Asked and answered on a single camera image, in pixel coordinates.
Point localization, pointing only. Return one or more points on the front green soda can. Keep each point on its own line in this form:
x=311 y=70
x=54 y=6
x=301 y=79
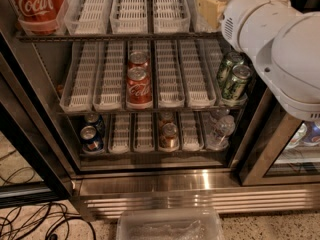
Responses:
x=236 y=82

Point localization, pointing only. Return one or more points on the rear blue Pepsi can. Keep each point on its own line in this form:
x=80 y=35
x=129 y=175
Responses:
x=96 y=121

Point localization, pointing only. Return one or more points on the stainless steel fridge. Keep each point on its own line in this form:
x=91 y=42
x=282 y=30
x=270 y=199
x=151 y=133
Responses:
x=105 y=185

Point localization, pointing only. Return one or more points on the right glass fridge door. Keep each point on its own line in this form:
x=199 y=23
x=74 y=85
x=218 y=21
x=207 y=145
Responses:
x=269 y=161

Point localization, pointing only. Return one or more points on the copper soda can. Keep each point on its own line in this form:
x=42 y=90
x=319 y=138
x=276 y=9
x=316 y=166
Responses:
x=164 y=118
x=169 y=136

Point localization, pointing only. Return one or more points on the cans behind right door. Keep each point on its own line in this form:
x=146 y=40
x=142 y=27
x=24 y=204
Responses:
x=307 y=135

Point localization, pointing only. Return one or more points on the rear copper soda can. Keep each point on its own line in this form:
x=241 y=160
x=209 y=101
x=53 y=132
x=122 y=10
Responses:
x=164 y=118

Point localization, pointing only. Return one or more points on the front copper soda can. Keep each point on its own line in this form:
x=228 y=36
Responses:
x=169 y=136

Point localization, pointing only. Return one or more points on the red coca-cola can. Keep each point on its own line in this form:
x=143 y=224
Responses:
x=139 y=59
x=138 y=86

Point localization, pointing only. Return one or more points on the rear green soda can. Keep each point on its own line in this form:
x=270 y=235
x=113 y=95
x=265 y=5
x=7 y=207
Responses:
x=229 y=60

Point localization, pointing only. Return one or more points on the small water bottle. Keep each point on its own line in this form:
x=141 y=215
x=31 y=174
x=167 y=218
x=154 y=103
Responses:
x=218 y=137
x=217 y=114

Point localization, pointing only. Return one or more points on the rear small water bottle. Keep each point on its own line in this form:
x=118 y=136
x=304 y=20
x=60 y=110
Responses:
x=217 y=114

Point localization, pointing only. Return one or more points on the front blue Pepsi can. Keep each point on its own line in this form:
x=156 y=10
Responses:
x=91 y=139

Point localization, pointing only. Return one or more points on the green soda can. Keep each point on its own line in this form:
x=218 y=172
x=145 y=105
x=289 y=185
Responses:
x=229 y=60
x=236 y=82

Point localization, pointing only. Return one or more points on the front red Coca-Cola can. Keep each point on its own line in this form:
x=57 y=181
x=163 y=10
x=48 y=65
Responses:
x=138 y=86

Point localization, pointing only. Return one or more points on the large red Coca-Cola bottle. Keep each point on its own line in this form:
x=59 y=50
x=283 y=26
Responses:
x=40 y=17

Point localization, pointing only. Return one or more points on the shelf tray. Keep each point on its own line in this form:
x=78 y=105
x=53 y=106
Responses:
x=198 y=85
x=143 y=133
x=119 y=135
x=169 y=80
x=108 y=94
x=129 y=17
x=190 y=132
x=87 y=17
x=171 y=16
x=78 y=89

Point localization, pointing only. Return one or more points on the rear red Coca-Cola can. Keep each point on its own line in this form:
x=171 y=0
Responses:
x=139 y=59

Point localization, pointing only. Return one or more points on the left open fridge door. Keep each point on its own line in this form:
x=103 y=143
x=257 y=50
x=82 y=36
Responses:
x=24 y=129

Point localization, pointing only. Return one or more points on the blue pepsi can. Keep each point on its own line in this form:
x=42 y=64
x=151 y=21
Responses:
x=91 y=139
x=96 y=121

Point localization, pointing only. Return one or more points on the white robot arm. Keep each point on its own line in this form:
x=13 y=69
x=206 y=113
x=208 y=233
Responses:
x=282 y=43

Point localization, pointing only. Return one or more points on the clear plastic bin on floor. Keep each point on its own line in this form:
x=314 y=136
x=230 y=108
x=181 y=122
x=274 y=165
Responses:
x=170 y=224

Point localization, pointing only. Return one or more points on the front small water bottle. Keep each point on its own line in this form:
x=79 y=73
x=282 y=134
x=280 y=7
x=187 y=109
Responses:
x=218 y=137

